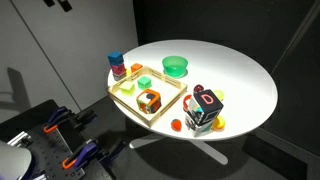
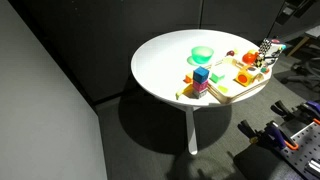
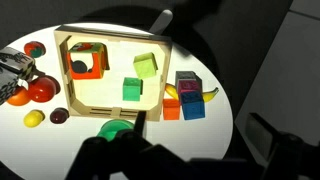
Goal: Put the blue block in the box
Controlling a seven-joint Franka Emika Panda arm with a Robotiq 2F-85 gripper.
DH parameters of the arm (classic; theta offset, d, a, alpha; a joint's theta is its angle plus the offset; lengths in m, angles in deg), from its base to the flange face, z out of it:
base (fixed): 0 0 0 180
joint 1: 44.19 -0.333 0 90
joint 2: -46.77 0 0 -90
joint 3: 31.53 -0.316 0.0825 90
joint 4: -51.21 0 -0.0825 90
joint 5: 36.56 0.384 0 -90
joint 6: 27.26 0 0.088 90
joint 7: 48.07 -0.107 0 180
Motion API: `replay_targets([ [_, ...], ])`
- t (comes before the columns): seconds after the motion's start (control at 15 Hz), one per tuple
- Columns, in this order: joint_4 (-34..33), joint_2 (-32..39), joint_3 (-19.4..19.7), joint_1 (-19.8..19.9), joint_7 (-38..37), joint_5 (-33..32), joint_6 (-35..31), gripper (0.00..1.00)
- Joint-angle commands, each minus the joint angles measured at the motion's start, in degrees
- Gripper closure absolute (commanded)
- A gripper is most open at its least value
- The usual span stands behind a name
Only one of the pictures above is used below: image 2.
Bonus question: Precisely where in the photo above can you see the black spring clamp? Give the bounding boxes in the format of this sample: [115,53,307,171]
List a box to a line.
[237,119,264,141]
[270,99,295,120]

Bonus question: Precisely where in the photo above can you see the green block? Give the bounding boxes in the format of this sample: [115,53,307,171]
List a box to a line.
[209,72,226,84]

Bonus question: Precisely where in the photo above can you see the office chair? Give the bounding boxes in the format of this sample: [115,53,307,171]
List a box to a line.
[280,41,320,95]

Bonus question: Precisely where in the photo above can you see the white table base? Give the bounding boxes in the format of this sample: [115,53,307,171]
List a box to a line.
[173,102,201,156]

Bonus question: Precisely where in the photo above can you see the pink block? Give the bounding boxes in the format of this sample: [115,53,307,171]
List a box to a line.
[192,79,209,93]

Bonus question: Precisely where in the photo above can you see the purple spring clamp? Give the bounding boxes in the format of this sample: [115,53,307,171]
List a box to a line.
[298,99,320,122]

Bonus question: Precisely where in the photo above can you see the yellow-green toy piece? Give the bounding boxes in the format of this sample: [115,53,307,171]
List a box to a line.
[217,85,230,94]

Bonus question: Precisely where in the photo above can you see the purple clamp orange handle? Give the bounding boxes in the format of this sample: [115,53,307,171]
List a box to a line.
[262,121,300,151]

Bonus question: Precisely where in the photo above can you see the black white patterned cube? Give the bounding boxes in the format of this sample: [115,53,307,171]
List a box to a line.
[258,38,285,61]

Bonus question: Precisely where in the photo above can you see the orange block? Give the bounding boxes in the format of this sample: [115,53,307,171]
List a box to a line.
[183,74,195,84]

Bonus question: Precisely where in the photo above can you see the blue block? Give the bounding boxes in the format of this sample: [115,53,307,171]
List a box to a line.
[193,66,210,84]

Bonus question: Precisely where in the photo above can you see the grey block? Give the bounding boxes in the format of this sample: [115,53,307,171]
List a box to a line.
[193,88,208,99]

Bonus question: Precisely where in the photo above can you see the grey pegboard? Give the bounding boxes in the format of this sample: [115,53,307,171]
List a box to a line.
[279,121,320,180]

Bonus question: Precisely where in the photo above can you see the red orange round toy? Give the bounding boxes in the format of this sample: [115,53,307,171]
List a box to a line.
[242,49,259,66]

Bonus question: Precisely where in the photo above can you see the wooden box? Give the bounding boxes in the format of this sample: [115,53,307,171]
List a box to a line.
[206,56,273,105]

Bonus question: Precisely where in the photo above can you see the colourful activity cube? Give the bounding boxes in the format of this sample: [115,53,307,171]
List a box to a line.
[235,65,264,88]

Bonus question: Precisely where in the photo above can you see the green bowl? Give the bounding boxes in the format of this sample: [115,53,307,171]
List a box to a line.
[190,45,215,64]

